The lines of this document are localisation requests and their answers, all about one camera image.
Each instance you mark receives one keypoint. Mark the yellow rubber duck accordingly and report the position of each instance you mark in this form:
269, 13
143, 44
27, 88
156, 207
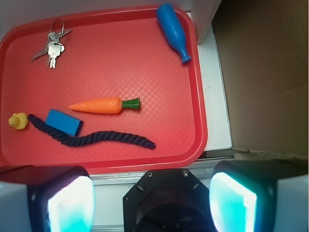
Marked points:
18, 121

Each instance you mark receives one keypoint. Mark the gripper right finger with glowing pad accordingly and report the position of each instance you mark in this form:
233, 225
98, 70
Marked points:
260, 196

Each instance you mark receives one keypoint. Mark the orange toy carrot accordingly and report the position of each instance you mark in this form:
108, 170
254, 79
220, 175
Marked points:
109, 105

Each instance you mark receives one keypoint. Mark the red plastic tray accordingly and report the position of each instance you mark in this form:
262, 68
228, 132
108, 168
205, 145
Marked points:
113, 53

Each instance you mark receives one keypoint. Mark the silver key bunch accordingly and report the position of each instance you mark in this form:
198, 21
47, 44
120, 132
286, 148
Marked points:
53, 47

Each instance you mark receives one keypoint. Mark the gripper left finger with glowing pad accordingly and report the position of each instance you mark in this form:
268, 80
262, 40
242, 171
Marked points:
46, 199

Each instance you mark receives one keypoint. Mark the blue rectangular block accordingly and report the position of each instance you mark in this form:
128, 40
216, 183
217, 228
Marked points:
64, 122

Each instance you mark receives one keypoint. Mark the brown cardboard box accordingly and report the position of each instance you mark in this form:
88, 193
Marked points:
263, 47

